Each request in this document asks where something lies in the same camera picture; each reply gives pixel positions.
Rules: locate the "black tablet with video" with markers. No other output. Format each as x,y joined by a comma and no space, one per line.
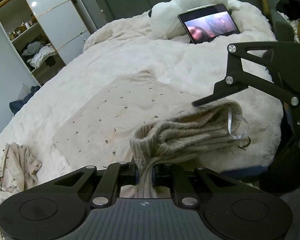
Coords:
204,24

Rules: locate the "blue clothes pile on floor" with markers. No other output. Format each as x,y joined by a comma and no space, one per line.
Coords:
24,96

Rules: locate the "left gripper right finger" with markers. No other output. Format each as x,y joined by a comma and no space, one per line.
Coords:
190,189

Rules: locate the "white wardrobe with shelves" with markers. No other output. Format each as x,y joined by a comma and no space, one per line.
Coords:
50,21

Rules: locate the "beige knit sweater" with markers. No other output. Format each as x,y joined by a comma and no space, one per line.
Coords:
139,118

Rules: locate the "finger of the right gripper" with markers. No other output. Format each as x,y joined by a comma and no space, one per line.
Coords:
222,89

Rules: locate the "white plush toy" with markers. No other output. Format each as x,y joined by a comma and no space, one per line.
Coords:
164,16

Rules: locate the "clear ribbon loop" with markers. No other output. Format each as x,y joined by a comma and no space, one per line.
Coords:
238,126

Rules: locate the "cream patterned garment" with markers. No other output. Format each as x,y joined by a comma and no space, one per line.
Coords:
18,169

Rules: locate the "clothes pile on shelf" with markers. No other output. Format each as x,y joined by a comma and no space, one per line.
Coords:
36,53

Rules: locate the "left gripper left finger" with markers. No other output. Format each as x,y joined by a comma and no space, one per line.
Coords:
99,188

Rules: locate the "white fluffy bed blanket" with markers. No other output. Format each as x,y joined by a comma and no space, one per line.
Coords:
123,47

